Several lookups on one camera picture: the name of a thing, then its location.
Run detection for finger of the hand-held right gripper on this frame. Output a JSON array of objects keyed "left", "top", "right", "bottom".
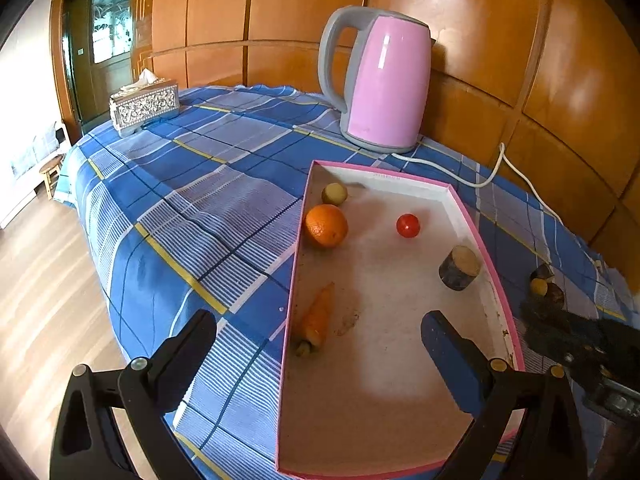
[{"left": 520, "top": 297, "right": 601, "bottom": 356}]

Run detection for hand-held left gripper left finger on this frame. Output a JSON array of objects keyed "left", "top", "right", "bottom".
[{"left": 50, "top": 309, "right": 217, "bottom": 480}]

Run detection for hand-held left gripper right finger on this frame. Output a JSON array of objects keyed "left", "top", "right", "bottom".
[{"left": 420, "top": 310, "right": 588, "bottom": 480}]

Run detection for pink shallow cardboard tray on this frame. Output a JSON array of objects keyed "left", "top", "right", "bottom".
[{"left": 275, "top": 160, "right": 526, "bottom": 479}]

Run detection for cut sweet potato piece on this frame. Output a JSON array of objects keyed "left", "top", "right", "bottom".
[{"left": 438, "top": 245, "right": 482, "bottom": 291}]

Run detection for orange carrot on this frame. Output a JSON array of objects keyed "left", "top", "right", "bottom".
[{"left": 292, "top": 282, "right": 336, "bottom": 358}]

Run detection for red tomato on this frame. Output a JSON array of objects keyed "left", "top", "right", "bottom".
[{"left": 396, "top": 213, "right": 421, "bottom": 239}]

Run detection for orange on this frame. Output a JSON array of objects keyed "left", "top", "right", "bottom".
[{"left": 305, "top": 204, "right": 349, "bottom": 249}]

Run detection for blue plaid tablecloth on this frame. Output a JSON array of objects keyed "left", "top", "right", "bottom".
[{"left": 55, "top": 84, "right": 631, "bottom": 480}]

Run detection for small wooden stool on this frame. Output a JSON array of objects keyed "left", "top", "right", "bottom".
[{"left": 40, "top": 157, "right": 65, "bottom": 198}]

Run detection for silver ornate tissue box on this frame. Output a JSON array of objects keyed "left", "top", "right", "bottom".
[{"left": 109, "top": 78, "right": 181, "bottom": 136}]

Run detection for light grey sofa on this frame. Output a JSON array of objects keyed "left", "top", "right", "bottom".
[{"left": 0, "top": 120, "right": 68, "bottom": 231}]

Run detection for white tissue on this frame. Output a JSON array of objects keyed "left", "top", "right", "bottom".
[{"left": 121, "top": 68, "right": 160, "bottom": 92}]

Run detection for pink electric kettle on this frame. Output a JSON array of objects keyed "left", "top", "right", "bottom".
[{"left": 318, "top": 5, "right": 433, "bottom": 154}]

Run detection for wooden door with glass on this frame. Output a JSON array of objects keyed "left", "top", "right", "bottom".
[{"left": 62, "top": 0, "right": 153, "bottom": 128}]

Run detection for white power cable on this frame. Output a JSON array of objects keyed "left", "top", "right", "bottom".
[{"left": 394, "top": 142, "right": 603, "bottom": 266}]

